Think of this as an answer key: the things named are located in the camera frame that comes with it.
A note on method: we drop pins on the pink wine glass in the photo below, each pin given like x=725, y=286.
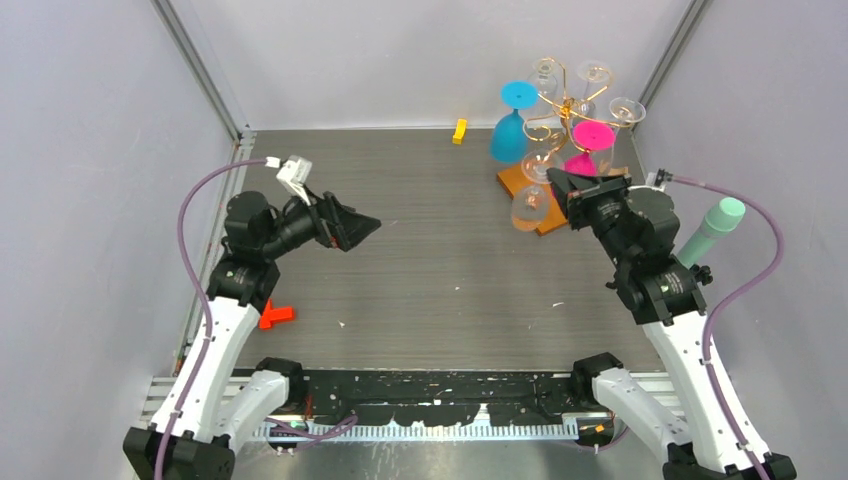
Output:
x=589, y=137

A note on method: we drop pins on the aluminium frame rail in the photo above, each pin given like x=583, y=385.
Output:
x=179, y=19

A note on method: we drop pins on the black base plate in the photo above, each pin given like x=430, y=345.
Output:
x=436, y=398

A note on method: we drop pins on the clear wine glass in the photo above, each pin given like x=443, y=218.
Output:
x=531, y=205

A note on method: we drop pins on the blue wine glass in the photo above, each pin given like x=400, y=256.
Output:
x=509, y=143

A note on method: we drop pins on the clear glass on rack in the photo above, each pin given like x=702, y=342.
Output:
x=544, y=79
x=626, y=112
x=596, y=77

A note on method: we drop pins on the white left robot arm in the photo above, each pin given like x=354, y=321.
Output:
x=195, y=434

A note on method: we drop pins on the mint green microphone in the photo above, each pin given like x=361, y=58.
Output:
x=719, y=221

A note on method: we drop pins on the yellow toy block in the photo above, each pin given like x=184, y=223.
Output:
x=459, y=131

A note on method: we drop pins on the gold wire glass rack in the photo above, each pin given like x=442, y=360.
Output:
x=548, y=126

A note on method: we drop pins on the red toy block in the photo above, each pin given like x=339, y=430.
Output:
x=273, y=315

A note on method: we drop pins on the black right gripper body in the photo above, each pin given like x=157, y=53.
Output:
x=597, y=206

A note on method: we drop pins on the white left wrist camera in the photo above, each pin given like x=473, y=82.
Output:
x=292, y=174

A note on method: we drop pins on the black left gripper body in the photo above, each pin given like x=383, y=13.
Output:
x=304, y=225

